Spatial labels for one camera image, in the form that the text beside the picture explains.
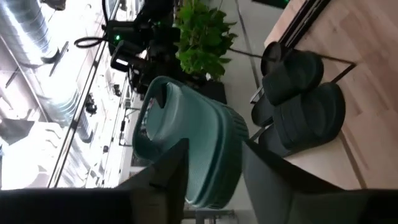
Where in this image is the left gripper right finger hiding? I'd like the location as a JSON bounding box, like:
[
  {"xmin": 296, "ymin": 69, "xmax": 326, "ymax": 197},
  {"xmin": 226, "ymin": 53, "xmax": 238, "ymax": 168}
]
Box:
[{"xmin": 242, "ymin": 140, "xmax": 398, "ymax": 224}]

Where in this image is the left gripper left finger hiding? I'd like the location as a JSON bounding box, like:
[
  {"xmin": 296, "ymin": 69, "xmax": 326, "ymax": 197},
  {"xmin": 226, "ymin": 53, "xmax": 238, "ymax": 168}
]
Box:
[{"xmin": 117, "ymin": 138, "xmax": 190, "ymax": 224}]

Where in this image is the teal rubber slide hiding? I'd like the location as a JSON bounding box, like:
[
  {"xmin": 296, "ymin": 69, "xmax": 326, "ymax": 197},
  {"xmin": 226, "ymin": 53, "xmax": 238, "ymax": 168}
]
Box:
[{"xmin": 132, "ymin": 76, "xmax": 249, "ymax": 210}]

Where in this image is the black rubber slide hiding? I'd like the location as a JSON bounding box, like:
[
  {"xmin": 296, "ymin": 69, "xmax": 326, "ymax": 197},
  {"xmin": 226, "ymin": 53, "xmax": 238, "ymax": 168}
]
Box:
[
  {"xmin": 261, "ymin": 49, "xmax": 325, "ymax": 106},
  {"xmin": 251, "ymin": 82, "xmax": 346, "ymax": 158}
]

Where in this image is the green leafy plant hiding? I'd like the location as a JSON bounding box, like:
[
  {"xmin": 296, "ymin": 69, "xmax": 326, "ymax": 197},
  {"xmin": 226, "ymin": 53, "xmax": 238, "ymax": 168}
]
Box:
[{"xmin": 175, "ymin": 0, "xmax": 265, "ymax": 82}]

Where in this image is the black aluminium table frame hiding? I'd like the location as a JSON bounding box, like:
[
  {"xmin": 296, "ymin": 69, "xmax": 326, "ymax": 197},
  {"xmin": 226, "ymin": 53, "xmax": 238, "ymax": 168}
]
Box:
[{"xmin": 277, "ymin": 0, "xmax": 332, "ymax": 48}]

